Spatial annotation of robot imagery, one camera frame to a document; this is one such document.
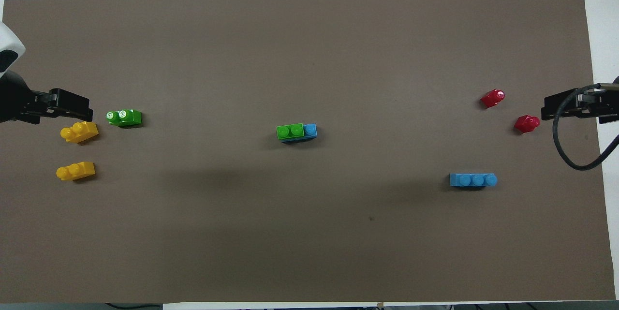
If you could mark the brown paper table mat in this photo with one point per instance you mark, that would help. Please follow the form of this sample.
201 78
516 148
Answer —
309 228

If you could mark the yellow two-stud block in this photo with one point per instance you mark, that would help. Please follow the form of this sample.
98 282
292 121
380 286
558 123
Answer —
80 132
76 171

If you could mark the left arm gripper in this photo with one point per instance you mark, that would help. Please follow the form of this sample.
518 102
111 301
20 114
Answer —
14 104

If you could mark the plain green two-stud block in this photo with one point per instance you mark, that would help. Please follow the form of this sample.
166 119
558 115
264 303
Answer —
289 131

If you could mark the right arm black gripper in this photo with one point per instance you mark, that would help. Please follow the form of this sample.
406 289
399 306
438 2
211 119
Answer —
609 107

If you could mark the green block with white stickers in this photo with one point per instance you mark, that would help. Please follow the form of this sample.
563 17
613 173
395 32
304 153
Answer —
125 118

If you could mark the blue three-stud block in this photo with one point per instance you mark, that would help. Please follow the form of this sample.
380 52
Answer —
473 180
311 131

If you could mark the red single-stud block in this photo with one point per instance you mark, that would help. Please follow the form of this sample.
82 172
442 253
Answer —
493 98
526 124

